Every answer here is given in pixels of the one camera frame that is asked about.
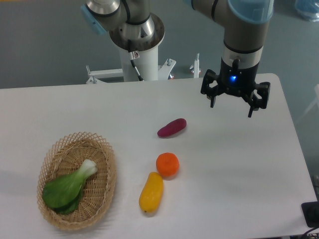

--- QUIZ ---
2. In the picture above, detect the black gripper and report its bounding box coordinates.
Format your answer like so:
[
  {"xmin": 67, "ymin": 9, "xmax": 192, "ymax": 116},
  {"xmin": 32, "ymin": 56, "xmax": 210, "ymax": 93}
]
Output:
[{"xmin": 200, "ymin": 59, "xmax": 271, "ymax": 118}]

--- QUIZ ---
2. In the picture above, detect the orange fruit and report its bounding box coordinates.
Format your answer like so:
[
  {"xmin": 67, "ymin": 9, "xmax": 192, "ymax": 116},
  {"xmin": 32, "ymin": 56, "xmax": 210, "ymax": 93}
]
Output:
[{"xmin": 156, "ymin": 152, "xmax": 179, "ymax": 177}]

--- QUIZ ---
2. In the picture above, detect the blue object top right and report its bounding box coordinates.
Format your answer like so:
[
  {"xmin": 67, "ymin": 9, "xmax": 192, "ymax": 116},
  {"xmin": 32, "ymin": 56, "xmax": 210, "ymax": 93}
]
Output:
[{"xmin": 295, "ymin": 0, "xmax": 319, "ymax": 22}]

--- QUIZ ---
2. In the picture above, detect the black cable on pedestal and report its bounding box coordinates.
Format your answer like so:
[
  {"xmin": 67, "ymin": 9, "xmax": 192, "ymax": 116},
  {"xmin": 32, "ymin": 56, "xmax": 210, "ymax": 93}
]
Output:
[{"xmin": 127, "ymin": 39, "xmax": 145, "ymax": 82}]

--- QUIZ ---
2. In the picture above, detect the green bok choy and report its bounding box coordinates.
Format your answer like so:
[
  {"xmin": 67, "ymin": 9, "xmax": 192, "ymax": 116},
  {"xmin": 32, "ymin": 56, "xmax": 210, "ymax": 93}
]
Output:
[{"xmin": 42, "ymin": 159, "xmax": 97, "ymax": 215}]

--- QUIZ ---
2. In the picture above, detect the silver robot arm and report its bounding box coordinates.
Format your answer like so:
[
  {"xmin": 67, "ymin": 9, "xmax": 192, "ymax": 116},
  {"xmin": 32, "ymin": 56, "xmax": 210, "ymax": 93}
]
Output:
[{"xmin": 81, "ymin": 0, "xmax": 274, "ymax": 112}]

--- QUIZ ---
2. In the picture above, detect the black device at table edge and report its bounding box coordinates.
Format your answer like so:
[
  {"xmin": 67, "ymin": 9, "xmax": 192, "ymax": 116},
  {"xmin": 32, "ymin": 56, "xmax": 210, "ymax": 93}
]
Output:
[{"xmin": 301, "ymin": 201, "xmax": 319, "ymax": 228}]

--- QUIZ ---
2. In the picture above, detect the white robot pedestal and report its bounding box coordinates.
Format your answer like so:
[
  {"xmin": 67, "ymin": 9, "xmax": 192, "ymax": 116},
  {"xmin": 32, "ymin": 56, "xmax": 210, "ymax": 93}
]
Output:
[{"xmin": 86, "ymin": 46, "xmax": 176, "ymax": 84}]

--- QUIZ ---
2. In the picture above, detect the purple sweet potato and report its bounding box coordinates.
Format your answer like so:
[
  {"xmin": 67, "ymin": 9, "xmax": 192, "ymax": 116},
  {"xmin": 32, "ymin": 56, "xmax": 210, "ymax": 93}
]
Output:
[{"xmin": 157, "ymin": 118, "xmax": 187, "ymax": 138}]

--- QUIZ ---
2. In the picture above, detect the woven wicker basket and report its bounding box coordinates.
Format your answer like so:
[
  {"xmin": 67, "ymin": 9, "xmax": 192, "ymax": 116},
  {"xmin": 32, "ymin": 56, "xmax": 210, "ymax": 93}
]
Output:
[{"xmin": 37, "ymin": 132, "xmax": 117, "ymax": 231}]

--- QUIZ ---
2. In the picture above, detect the yellow mango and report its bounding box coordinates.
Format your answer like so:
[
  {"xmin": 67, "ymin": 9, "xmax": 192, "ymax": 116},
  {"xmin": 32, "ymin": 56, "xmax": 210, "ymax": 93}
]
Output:
[{"xmin": 139, "ymin": 172, "xmax": 164, "ymax": 214}]

